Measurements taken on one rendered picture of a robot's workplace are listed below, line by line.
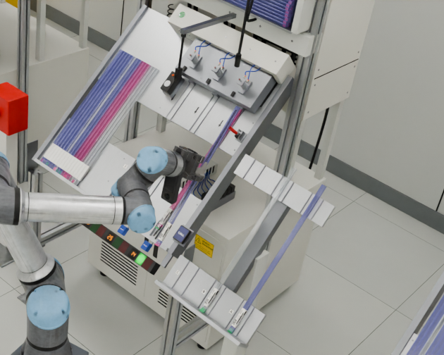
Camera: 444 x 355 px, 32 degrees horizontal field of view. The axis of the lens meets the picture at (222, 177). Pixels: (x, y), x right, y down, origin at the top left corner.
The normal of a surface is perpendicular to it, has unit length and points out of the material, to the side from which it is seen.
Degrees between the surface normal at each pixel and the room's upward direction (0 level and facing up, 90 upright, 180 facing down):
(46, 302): 7
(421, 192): 90
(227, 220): 0
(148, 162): 60
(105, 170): 44
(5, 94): 0
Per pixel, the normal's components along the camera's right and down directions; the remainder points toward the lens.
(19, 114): 0.76, 0.45
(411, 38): -0.63, 0.34
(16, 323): 0.15, -0.83
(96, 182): -0.33, -0.35
